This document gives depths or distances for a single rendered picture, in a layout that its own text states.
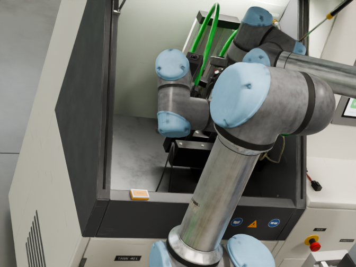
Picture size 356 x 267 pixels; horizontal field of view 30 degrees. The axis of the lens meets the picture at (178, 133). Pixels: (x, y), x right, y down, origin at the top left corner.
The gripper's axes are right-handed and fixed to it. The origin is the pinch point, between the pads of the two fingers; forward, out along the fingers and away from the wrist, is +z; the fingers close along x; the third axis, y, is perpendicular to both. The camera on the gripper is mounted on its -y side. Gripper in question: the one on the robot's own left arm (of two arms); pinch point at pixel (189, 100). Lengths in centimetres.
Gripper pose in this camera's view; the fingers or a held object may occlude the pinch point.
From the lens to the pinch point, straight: 185.1
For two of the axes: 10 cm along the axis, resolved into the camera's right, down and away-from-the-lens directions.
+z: 1.2, 2.6, 9.6
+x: 9.4, 2.7, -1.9
